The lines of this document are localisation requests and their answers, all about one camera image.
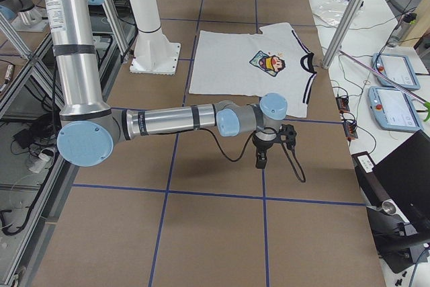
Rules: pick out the aluminium frame post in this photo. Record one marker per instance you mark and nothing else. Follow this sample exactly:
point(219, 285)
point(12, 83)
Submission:
point(341, 32)

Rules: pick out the white t-shirt with cartoon print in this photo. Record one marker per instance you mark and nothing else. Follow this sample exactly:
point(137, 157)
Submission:
point(272, 61)

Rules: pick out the far blue teach pendant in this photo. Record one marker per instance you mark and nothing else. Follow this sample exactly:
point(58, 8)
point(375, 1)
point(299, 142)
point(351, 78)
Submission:
point(397, 68)

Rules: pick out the long reacher grabber stick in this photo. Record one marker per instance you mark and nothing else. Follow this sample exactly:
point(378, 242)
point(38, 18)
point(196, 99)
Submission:
point(416, 97)

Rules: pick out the black monitor stand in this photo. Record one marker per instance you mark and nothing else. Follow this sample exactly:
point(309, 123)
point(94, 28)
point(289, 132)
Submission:
point(400, 244)

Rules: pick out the near blue teach pendant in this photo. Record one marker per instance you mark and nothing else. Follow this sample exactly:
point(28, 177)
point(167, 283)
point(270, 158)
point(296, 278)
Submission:
point(393, 110)

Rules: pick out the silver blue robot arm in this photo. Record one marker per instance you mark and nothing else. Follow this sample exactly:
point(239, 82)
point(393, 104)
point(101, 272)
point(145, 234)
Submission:
point(91, 128)

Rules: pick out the blue teach pendant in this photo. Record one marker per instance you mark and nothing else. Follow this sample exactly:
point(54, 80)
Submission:
point(397, 68)
point(393, 110)

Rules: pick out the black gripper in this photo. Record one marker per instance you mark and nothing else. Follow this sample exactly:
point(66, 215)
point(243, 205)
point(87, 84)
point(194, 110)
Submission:
point(261, 148)

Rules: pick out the orange circuit board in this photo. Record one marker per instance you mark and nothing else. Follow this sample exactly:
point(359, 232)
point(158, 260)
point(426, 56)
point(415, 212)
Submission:
point(342, 104)

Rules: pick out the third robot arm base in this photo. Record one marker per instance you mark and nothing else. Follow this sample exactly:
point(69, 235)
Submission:
point(23, 9)

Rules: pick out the clear plastic sheet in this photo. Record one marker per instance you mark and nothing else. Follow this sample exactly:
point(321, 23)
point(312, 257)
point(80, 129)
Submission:
point(331, 12)

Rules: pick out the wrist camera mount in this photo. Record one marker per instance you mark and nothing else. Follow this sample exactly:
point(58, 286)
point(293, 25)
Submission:
point(288, 136)

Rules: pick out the white central pedestal column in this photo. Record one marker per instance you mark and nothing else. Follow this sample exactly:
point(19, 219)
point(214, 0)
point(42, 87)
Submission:
point(153, 52)

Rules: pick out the black laptop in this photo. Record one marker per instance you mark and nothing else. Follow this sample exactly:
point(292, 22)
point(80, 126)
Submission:
point(399, 183)

